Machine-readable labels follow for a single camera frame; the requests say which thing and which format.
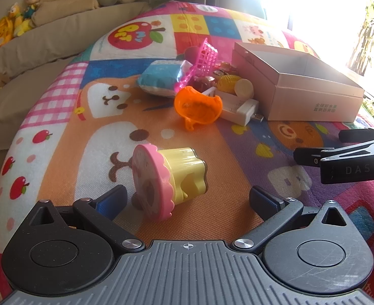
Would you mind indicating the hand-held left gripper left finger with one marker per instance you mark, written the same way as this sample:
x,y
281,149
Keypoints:
x,y
108,201

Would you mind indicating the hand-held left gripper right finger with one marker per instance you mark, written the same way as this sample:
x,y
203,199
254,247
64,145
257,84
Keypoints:
x,y
263,201

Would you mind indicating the cream round toy ball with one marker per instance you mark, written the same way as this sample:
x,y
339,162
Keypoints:
x,y
244,88

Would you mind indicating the pink plastic toy basket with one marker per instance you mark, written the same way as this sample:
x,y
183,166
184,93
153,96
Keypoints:
x,y
206,57

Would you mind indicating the pink and yellow cupcake toy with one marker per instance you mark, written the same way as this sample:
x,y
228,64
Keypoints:
x,y
180,174

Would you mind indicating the pink cardboard box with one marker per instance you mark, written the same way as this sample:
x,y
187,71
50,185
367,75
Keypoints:
x,y
301,98

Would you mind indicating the colourful printed play mat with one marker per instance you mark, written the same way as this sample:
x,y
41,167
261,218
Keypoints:
x,y
79,152

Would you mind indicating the dark red toy ball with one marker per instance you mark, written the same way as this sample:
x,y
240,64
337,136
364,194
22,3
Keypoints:
x,y
192,53

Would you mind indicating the yellow toy fruit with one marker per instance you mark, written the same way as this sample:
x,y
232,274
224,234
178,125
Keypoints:
x,y
228,82

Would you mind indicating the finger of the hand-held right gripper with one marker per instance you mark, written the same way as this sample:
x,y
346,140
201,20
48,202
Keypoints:
x,y
365,134
308,157

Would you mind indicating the blue and white tissue packet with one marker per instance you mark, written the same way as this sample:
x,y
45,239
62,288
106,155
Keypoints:
x,y
161,76

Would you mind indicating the white USB charger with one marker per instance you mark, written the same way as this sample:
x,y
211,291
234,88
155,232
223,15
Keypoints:
x,y
238,108

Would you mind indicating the beige pillow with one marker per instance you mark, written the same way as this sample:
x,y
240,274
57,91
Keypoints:
x,y
66,3

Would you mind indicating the orange plastic toy scoop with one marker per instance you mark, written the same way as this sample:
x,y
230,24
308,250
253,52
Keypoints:
x,y
193,104

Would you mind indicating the yellow plush toy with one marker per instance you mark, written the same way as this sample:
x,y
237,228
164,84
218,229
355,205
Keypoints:
x,y
2,31

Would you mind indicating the small colourful toy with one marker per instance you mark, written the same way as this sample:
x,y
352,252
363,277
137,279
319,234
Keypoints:
x,y
226,67

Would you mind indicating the plush doll with red hat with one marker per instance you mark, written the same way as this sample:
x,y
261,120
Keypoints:
x,y
29,9

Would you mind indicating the beige sofa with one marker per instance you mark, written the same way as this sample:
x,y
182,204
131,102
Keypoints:
x,y
31,54

